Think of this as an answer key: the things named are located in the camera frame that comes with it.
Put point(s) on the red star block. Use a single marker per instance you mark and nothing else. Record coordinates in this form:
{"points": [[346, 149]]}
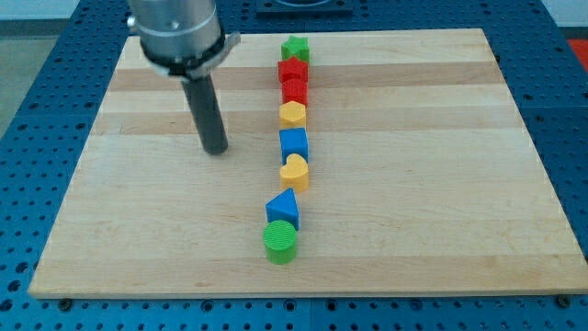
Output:
{"points": [[292, 68]]}

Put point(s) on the red cylinder block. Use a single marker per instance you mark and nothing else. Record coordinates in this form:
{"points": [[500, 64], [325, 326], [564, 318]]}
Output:
{"points": [[295, 90]]}

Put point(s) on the wooden board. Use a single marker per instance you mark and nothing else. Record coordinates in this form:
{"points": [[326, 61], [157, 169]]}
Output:
{"points": [[424, 181]]}

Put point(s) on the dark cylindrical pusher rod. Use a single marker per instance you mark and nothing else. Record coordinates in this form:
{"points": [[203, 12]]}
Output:
{"points": [[204, 107]]}

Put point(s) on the green star block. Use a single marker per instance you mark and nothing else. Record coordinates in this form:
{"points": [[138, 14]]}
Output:
{"points": [[297, 47]]}

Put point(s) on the yellow hexagon block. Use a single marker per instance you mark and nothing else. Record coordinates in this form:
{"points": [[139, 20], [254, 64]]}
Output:
{"points": [[292, 115]]}

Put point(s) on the blue cube block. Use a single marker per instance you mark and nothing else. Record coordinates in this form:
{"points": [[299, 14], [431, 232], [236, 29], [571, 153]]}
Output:
{"points": [[294, 141]]}

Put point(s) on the green cylinder block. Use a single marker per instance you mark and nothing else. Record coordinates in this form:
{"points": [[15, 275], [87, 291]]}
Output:
{"points": [[280, 240]]}

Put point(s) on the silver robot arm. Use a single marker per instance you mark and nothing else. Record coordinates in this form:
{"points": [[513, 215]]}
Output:
{"points": [[182, 38]]}

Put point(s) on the blue triangle block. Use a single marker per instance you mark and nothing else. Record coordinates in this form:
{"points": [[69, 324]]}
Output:
{"points": [[284, 207]]}

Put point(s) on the yellow heart block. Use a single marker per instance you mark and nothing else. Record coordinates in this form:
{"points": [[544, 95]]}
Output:
{"points": [[295, 173]]}

